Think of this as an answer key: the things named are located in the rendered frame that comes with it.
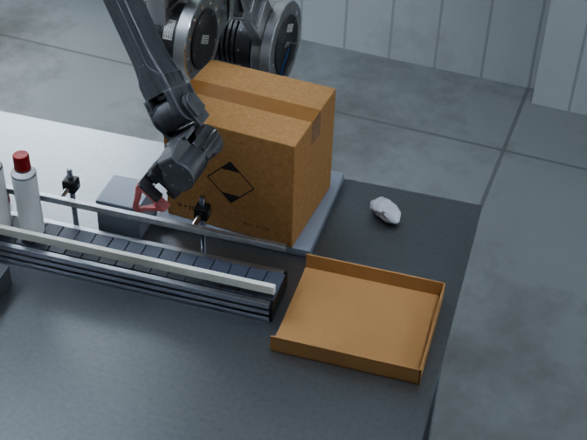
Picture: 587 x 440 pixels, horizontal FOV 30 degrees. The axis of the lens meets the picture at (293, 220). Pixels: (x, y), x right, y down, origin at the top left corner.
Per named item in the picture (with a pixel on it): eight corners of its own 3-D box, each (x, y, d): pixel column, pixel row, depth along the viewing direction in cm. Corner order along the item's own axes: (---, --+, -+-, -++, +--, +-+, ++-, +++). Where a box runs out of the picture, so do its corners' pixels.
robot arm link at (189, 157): (192, 87, 183) (158, 106, 188) (162, 124, 174) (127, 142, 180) (235, 142, 187) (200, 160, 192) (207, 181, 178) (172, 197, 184)
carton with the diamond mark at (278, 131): (167, 213, 245) (161, 112, 228) (213, 155, 263) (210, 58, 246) (292, 248, 237) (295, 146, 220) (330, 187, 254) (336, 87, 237)
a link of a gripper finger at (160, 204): (114, 204, 193) (142, 179, 187) (133, 181, 198) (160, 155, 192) (143, 230, 195) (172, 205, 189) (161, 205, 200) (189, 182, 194)
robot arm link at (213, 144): (231, 138, 188) (207, 114, 187) (215, 160, 183) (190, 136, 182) (209, 157, 192) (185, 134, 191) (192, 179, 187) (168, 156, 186)
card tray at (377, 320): (270, 350, 216) (270, 336, 213) (306, 267, 235) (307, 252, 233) (419, 385, 210) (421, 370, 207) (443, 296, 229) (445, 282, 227)
